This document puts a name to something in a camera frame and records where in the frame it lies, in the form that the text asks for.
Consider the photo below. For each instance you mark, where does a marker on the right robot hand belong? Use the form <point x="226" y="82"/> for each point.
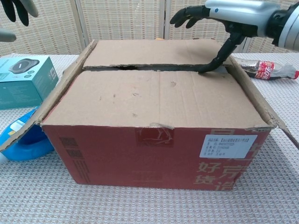
<point x="243" y="11"/>

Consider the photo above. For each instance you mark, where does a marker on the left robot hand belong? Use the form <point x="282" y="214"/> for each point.
<point x="21" y="9"/>

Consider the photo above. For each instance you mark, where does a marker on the red cardboard shipping box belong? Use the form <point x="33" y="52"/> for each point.
<point x="140" y="93"/>

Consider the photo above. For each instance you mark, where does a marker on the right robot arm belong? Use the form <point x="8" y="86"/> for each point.
<point x="289" y="23"/>

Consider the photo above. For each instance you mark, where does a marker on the teal product box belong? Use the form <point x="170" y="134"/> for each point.
<point x="25" y="81"/>

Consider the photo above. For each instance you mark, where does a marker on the crushed cola bottle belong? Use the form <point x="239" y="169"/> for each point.
<point x="264" y="68"/>

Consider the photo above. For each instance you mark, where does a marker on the woven folding screen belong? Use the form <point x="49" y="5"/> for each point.
<point x="116" y="21"/>

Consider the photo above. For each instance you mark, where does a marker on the blue detergent bottle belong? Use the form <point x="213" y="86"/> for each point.
<point x="30" y="151"/>

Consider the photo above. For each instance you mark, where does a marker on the beige woven tablecloth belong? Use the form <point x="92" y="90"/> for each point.
<point x="140" y="205"/>

